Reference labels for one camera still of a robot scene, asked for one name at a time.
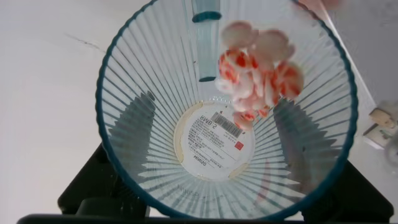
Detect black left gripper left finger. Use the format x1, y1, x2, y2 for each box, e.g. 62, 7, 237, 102
57, 90, 156, 218

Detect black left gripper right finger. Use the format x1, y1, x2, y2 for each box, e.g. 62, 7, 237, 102
273, 99, 394, 223

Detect transparent ribbed blue-tinted cup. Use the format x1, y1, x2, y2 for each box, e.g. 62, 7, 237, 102
95, 0, 359, 220

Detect pink and white solid pieces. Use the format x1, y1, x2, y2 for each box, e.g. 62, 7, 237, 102
214, 20, 305, 131

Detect pink plastic bowl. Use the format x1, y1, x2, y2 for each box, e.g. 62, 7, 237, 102
297, 0, 345, 12

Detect blurry beige box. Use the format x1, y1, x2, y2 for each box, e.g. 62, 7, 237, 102
363, 99, 398, 166

